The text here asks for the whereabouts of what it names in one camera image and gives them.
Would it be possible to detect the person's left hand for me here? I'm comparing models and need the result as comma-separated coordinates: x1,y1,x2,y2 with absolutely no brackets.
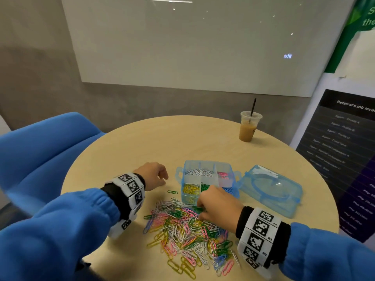
134,162,170,191

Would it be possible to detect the person's right hand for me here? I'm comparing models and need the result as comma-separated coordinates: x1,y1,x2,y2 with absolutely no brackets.
196,185,245,233

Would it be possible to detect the blue compartment organizer box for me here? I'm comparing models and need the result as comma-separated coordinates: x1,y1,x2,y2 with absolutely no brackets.
176,160,242,206

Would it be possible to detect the pile of coloured paper clips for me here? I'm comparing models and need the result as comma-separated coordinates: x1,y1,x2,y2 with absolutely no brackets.
142,190,241,280

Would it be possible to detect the person's left forearm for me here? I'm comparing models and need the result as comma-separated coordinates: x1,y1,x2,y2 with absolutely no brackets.
0,173,146,281

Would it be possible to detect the blue transparent box lid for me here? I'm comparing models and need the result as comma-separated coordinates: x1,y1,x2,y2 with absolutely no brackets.
237,165,304,218

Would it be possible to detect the left wrist marker band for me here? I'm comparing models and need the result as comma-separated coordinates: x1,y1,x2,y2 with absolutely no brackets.
112,173,146,217

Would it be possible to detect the wrist marker band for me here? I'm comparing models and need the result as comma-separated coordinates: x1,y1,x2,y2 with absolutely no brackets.
237,208,285,270
112,173,146,217

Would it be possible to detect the round wooden table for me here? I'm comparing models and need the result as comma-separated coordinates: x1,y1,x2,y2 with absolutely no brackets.
60,116,341,281

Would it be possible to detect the right wrist marker band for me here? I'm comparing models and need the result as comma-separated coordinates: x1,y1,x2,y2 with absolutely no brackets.
237,208,285,270

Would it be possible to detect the iced coffee plastic cup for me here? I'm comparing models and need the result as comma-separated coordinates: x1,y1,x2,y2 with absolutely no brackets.
238,111,263,143

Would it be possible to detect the blue upholstered chair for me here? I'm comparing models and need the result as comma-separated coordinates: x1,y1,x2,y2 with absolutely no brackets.
0,112,106,217

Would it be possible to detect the standing poster banner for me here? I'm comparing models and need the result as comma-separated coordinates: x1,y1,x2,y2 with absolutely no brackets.
290,0,375,244

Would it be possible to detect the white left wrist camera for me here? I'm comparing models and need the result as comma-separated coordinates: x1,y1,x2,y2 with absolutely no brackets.
107,216,134,239

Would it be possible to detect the white wall board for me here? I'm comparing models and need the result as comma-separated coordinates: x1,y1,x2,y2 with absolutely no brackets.
60,0,358,97

